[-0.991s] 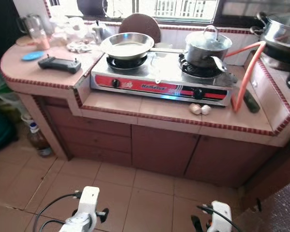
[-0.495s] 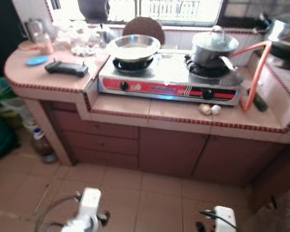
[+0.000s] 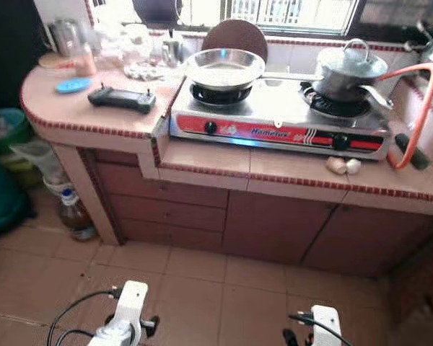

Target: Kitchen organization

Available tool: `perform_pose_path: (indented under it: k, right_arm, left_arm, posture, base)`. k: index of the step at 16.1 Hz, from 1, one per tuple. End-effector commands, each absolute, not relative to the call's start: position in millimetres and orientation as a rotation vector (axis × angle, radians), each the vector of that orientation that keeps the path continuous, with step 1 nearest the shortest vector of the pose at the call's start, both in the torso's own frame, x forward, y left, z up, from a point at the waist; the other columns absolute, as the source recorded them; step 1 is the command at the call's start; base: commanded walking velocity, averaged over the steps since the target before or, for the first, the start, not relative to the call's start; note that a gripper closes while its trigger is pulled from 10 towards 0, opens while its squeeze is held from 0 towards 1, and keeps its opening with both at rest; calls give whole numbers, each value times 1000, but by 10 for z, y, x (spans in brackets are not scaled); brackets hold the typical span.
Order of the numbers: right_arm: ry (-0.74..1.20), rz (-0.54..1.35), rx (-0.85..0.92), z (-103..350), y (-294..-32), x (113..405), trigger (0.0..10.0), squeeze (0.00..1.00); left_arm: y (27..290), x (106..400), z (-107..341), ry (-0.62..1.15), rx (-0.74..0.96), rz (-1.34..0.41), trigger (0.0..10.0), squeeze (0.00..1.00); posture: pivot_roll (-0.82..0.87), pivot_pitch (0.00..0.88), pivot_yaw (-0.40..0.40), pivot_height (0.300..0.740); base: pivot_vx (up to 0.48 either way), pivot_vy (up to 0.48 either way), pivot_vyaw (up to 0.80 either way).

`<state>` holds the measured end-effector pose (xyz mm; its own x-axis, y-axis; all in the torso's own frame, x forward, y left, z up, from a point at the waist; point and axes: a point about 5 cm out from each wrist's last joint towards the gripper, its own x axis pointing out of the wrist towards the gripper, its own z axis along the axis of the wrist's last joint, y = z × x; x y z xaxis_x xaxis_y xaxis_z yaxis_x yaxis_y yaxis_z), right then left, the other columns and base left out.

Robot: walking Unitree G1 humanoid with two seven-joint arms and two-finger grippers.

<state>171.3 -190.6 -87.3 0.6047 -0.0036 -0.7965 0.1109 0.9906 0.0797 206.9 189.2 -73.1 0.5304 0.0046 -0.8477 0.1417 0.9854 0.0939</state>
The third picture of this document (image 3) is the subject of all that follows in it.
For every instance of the brown cabinet drawer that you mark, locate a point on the brown cabinet drawer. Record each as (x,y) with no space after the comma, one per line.
(173,236)
(173,213)
(166,184)

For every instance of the brown liquid bottle blue cap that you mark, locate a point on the brown liquid bottle blue cap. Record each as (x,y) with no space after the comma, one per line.
(76,216)

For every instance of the white garlic bulb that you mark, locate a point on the white garlic bulb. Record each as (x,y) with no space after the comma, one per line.
(336,166)
(353,166)

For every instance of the teal plastic bin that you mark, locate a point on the teal plastic bin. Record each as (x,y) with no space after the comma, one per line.
(0,202)

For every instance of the clear plastic bag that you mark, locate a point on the clear plastic bag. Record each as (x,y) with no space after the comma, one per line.
(43,162)

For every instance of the black stove knob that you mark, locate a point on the black stove knob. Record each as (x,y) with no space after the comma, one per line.
(211,127)
(340,141)

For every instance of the dark oblong block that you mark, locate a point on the dark oblong block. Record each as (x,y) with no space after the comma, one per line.
(413,153)

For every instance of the steel gas stove red panel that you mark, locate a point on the steel gas stove red panel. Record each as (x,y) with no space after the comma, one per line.
(274,115)

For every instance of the black handheld device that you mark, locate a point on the black handheld device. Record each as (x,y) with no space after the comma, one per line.
(123,99)

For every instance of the black stove burner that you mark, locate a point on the black stove burner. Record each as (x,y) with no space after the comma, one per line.
(339,107)
(222,94)

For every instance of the green plastic bin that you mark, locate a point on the green plastic bin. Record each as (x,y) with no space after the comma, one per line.
(7,133)

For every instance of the steel saucepan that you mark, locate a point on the steel saucepan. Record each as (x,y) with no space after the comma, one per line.
(343,90)

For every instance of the blue round lid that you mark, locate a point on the blue round lid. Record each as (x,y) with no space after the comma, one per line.
(73,85)

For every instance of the white dish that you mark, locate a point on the white dish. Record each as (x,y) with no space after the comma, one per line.
(144,71)

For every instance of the steel wok pan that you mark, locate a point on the steel wok pan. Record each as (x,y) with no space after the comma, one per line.
(224,68)

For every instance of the steel cup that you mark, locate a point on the steel cup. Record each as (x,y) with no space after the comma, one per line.
(172,52)

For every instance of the steel pot lid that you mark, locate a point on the steel pot lid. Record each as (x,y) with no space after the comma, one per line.
(353,63)

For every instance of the steel jug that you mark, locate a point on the steel jug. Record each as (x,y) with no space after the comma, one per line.
(65,36)

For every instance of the brown round board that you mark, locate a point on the brown round board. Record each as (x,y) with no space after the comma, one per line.
(238,36)

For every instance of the window with grille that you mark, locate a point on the window with grille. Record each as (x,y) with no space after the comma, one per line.
(289,14)

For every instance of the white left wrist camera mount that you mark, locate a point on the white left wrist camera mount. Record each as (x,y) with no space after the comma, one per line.
(128,306)

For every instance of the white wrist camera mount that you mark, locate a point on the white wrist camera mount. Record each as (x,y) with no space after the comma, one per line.
(128,306)
(326,328)

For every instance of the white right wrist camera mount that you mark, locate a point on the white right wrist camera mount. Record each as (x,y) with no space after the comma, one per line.
(326,328)

